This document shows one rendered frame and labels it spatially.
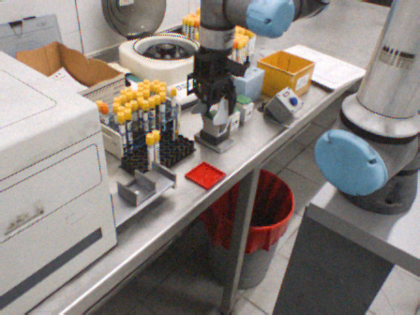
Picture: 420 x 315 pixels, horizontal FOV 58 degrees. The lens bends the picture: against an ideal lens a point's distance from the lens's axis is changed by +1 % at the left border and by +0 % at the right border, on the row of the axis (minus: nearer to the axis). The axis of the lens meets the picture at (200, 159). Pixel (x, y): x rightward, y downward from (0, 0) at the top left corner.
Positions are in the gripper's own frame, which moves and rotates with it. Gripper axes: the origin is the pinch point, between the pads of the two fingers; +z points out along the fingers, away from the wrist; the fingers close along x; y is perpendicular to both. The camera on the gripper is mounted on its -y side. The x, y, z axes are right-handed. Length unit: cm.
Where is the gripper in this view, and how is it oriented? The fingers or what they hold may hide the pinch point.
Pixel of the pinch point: (215, 122)
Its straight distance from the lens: 93.4
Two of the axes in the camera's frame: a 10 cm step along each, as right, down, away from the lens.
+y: -6.5, 4.4, -6.2
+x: 7.6, 4.3, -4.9
